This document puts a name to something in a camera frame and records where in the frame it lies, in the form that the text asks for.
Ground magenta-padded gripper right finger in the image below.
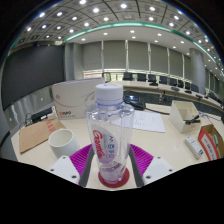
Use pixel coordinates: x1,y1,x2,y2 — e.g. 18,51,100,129
128,143,175,188

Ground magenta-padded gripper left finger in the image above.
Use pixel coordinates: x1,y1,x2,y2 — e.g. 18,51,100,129
48,143,96,188

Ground clear plastic water bottle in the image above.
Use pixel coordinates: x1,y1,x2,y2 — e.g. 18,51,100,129
85,83,136,185

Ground white ceramic mug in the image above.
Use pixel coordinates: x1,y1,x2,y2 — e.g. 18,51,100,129
47,128,78,159

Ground flat round red coaster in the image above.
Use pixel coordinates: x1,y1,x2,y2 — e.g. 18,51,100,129
97,166,131,189

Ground white printed paper sheet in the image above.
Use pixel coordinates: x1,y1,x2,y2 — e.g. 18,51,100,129
111,109,166,134

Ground brown paper envelope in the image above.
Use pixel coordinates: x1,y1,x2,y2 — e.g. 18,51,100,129
18,118,68,154

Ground small white oblong box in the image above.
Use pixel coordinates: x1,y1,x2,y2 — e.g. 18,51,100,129
184,134,205,160

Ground open white cardboard box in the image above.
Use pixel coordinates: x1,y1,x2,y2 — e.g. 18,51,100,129
168,99,203,134

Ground black desk phone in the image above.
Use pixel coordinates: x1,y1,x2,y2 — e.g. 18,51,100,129
123,95,147,111

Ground black power strip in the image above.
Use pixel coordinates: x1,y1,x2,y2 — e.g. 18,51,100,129
29,106,54,123

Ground white copy paper carton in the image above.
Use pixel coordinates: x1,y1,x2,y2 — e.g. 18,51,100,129
50,78,106,120

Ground open red cardboard box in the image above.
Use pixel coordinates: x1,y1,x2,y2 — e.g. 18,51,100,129
197,124,224,162

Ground long curved conference desk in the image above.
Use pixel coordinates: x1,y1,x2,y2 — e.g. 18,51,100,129
106,79,224,111

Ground row of black office chairs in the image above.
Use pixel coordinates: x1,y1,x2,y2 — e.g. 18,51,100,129
121,71,201,94

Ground recessed ceiling lights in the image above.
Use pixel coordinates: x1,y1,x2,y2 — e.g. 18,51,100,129
24,0,224,68

